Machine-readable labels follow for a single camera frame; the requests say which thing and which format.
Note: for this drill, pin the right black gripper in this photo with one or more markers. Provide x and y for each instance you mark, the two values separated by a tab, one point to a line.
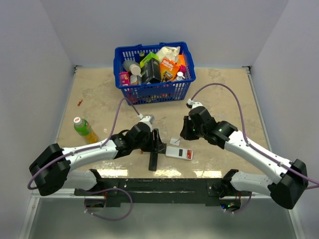
185	134

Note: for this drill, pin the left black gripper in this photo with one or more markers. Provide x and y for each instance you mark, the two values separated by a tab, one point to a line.
157	140

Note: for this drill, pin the white battery cover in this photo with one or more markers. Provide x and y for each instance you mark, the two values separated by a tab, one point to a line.
172	140

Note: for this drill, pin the white red remote control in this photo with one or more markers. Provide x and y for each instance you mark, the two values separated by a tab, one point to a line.
179	153

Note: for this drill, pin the black remote control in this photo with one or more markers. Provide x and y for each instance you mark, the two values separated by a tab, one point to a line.
153	161

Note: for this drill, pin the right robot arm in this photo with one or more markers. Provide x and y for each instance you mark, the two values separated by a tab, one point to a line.
281	179

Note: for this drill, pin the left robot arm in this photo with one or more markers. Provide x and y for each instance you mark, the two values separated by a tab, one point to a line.
53	167

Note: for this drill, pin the blue plastic basket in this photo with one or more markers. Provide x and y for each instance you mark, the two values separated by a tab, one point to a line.
153	93

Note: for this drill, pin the white pump bottle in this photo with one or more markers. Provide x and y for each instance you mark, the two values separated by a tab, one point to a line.
180	76

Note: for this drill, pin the orange Gillette razor box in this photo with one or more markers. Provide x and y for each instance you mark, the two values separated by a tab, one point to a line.
168	70

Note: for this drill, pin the orange label bottle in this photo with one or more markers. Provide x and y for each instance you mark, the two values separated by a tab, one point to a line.
135	80

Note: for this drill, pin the pink packet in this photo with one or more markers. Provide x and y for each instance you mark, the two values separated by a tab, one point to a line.
124	78

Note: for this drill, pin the black green carton box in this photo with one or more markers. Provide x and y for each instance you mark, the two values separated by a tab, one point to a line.
150	69

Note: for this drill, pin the green orange drink bottle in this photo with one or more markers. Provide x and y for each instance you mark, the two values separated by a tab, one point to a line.
84	129

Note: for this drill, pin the crumpled white paper bag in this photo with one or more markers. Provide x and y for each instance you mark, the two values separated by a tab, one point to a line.
171	53

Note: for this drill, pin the grey white bottle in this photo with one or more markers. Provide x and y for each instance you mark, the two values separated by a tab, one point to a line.
132	67

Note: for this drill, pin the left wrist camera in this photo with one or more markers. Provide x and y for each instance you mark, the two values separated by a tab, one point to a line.
148	120

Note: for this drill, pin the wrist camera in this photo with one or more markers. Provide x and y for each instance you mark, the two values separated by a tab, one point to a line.
191	104
148	120

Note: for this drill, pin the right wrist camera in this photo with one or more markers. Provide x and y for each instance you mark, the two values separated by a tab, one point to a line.
191	104

